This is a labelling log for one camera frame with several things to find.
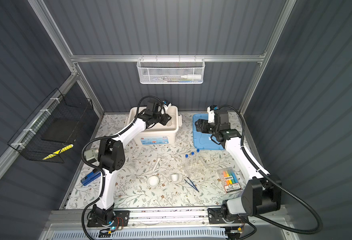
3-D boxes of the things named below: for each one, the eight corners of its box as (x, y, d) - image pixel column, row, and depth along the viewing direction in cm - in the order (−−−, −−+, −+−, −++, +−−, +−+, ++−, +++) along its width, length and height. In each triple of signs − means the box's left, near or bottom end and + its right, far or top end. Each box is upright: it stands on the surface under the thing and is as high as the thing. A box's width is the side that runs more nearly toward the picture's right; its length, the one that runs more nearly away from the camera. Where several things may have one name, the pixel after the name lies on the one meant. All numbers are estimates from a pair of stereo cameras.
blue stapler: (85, 186, 86) (81, 183, 83) (83, 181, 88) (79, 179, 84) (102, 174, 90) (98, 171, 87) (99, 170, 92) (96, 167, 89)
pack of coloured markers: (225, 193, 83) (226, 192, 81) (217, 170, 91) (217, 169, 89) (242, 190, 84) (243, 189, 82) (232, 167, 92) (233, 166, 91)
